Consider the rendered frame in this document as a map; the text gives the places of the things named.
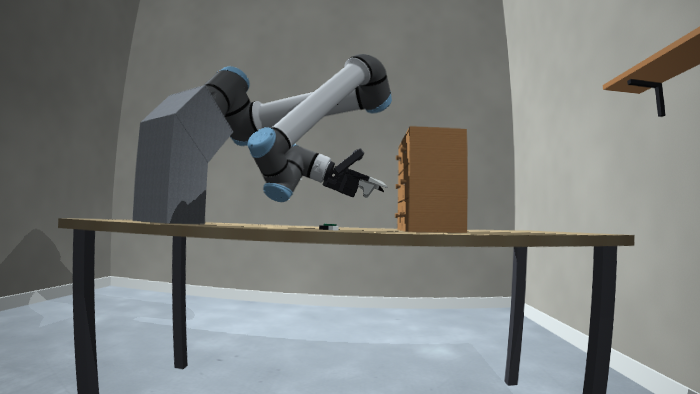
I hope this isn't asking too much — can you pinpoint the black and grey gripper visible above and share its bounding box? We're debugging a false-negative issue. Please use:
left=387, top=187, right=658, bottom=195
left=322, top=161, right=387, bottom=198

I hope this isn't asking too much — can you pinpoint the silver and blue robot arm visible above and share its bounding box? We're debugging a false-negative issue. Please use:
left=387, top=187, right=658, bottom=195
left=204, top=54, right=392, bottom=202

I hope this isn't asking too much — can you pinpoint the brown wooden chest of drawers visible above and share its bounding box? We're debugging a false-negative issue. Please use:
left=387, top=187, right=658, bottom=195
left=398, top=126, right=468, bottom=233

